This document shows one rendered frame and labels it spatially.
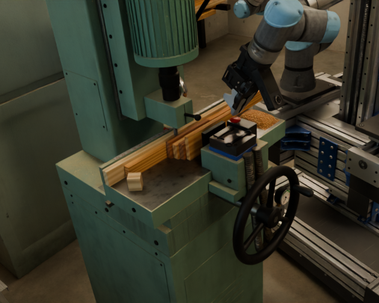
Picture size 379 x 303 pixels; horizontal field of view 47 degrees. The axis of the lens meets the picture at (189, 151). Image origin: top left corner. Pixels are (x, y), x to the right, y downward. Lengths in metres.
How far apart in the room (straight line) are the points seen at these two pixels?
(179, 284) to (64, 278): 1.05
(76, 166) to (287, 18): 0.89
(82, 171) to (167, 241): 0.45
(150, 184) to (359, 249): 1.11
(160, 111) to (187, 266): 0.47
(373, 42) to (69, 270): 1.72
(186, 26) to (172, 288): 0.75
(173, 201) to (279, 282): 1.08
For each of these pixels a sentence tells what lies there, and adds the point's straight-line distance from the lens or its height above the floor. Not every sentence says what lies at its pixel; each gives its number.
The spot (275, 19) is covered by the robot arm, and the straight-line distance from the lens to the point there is 1.02.
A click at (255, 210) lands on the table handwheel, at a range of 1.23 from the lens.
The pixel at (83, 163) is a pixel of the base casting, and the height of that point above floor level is 0.80.
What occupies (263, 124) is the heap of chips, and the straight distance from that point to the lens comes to 1.44.
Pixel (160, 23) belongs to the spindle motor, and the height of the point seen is 1.31.
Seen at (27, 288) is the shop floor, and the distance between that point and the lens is 2.35.
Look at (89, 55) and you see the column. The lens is 1.34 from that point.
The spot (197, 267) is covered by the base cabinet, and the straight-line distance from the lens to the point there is 1.40.
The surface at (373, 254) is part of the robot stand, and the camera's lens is 2.04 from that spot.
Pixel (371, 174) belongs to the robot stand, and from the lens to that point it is 1.58.
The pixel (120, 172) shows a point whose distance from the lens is 1.25.
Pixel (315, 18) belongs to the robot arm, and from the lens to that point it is 1.08.
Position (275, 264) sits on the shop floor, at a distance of 2.22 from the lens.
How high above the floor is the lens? 1.60
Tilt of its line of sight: 32 degrees down
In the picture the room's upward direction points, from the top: 6 degrees counter-clockwise
